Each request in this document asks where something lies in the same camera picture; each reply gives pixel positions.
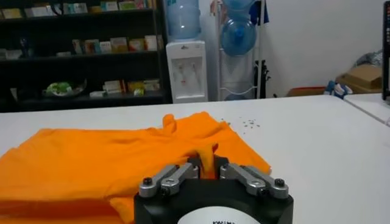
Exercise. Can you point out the white red medicine box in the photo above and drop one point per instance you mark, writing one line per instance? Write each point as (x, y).
(112, 86)

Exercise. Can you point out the labelled blue water jug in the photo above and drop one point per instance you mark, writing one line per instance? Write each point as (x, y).
(182, 18)

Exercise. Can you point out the white water dispenser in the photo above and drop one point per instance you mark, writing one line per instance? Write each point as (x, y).
(186, 79)

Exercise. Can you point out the scattered brown crumbs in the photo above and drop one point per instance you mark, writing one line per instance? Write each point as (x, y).
(250, 123)

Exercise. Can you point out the orange t-shirt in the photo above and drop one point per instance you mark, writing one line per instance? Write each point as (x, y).
(91, 158)

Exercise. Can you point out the small white table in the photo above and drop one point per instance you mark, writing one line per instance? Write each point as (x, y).
(370, 106)

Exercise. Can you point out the small green box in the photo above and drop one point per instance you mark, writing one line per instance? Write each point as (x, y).
(138, 92)

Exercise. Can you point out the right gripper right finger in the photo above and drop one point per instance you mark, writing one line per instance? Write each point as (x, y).
(253, 181)

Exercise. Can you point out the dark blue bottle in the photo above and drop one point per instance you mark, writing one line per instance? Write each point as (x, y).
(25, 45)

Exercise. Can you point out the black tripod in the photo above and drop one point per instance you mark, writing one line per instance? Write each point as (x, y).
(262, 77)

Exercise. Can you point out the orange blue medicine box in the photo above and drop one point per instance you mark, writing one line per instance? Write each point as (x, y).
(92, 46)

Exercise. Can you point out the white teal medicine box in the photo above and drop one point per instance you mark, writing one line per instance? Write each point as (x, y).
(105, 47)

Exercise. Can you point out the white orange medicine box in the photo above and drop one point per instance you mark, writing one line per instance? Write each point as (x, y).
(136, 44)

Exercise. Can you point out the bowl with green packets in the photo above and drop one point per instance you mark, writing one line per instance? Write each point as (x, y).
(62, 88)

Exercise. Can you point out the tall pink box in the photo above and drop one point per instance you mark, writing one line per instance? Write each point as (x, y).
(140, 3)

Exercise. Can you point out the yellow green medicine box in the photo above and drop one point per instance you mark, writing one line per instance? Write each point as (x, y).
(135, 85)

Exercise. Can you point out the white upright medicine box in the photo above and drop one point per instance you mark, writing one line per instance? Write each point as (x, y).
(77, 46)

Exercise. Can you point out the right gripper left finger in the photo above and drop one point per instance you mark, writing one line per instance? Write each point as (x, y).
(170, 179)

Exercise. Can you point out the blue white bag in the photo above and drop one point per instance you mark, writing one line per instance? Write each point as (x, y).
(338, 89)

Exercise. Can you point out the flat white box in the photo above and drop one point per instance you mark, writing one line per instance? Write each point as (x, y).
(97, 93)

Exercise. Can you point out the small white tray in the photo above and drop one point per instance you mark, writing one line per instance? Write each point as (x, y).
(64, 53)

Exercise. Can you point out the flat yellow box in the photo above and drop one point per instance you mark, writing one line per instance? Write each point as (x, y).
(95, 9)

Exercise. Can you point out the dark blue cloth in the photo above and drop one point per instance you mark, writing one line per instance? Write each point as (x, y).
(259, 10)

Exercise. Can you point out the grey clothes pile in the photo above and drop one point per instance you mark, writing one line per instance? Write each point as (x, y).
(370, 59)

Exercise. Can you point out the black shelving unit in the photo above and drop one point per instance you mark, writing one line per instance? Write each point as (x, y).
(91, 68)

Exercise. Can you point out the yellow tan medicine box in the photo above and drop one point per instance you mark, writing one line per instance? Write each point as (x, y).
(119, 44)

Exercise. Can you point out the white yellow medicine box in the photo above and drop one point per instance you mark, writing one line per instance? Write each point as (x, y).
(150, 42)

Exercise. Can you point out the wide white box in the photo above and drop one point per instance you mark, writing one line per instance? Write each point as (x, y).
(39, 11)

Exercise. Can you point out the pale pink cloth strip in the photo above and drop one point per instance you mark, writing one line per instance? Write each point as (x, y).
(215, 6)

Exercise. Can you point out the large brown cardboard box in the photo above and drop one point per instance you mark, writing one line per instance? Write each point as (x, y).
(362, 77)

